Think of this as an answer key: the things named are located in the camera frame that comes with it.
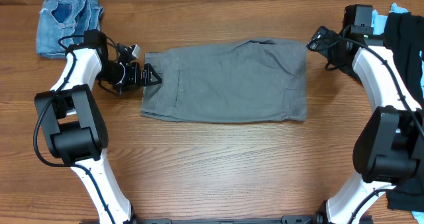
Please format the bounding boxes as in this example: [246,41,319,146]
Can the grey shorts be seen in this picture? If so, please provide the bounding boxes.
[141,38,307,123]

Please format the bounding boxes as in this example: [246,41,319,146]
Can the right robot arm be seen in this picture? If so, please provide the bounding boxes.
[307,4,423,223]

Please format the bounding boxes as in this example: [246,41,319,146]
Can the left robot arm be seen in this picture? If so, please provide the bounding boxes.
[33,29,162,223]

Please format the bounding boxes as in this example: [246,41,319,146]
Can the light blue garment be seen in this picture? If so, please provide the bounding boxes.
[371,3,423,224]

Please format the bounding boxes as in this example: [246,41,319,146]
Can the black t-shirt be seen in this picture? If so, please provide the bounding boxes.
[384,12,423,212]

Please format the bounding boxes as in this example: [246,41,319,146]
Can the folded blue denim shorts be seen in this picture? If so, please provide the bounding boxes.
[36,0,103,59]

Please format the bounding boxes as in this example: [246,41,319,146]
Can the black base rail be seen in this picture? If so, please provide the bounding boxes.
[126,213,329,224]

